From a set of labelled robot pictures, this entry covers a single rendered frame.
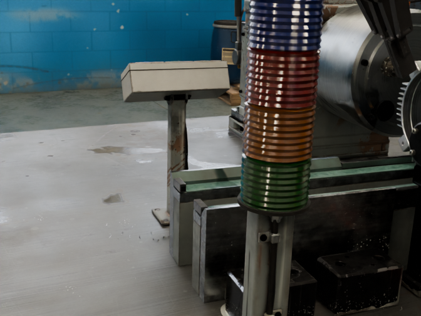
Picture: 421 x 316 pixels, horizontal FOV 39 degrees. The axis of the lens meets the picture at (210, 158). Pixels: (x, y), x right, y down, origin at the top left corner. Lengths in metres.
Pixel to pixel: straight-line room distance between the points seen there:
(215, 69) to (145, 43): 5.59
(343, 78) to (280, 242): 0.69
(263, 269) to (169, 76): 0.51
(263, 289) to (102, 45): 5.97
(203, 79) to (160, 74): 0.07
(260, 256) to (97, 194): 0.70
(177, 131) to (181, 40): 5.73
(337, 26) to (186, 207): 0.56
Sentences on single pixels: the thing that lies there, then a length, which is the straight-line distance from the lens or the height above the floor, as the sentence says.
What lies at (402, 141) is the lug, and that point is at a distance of 1.08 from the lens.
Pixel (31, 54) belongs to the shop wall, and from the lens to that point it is 6.32.
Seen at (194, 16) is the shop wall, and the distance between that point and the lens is 6.78.
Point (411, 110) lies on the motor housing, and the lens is 1.08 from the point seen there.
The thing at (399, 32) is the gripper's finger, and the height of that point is 1.14.
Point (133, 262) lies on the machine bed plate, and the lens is 0.93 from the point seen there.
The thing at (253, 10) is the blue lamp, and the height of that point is 1.19.
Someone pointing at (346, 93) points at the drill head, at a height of 1.01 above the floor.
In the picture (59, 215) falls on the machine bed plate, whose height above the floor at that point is 0.80.
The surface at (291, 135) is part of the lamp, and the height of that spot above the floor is 1.10.
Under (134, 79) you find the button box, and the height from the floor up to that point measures 1.05.
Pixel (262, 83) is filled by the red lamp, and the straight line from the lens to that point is 0.48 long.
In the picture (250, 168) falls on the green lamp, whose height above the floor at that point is 1.07.
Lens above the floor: 1.22
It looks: 17 degrees down
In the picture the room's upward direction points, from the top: 2 degrees clockwise
